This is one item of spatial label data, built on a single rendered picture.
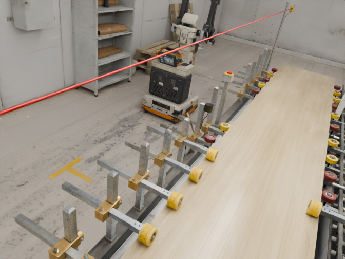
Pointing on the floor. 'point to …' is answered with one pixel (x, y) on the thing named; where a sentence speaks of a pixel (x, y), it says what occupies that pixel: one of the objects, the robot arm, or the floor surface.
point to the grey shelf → (101, 41)
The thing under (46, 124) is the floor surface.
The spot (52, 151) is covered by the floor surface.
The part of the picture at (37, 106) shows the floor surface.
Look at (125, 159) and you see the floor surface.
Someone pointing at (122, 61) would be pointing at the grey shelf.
